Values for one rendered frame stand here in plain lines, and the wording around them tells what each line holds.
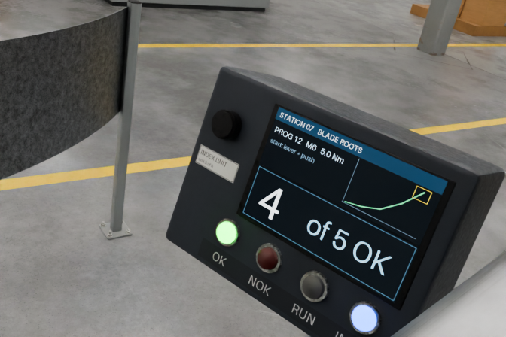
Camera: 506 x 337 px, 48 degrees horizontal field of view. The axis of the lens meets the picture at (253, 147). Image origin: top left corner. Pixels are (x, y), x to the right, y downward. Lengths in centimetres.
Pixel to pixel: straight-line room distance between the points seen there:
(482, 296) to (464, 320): 1
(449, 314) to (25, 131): 159
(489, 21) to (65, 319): 763
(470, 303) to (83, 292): 202
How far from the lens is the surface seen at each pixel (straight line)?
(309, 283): 50
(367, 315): 48
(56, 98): 179
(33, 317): 210
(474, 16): 880
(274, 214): 51
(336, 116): 49
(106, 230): 248
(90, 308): 212
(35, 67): 169
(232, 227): 54
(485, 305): 21
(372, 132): 47
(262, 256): 52
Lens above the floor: 142
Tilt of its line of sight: 25 degrees down
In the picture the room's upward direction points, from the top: 11 degrees clockwise
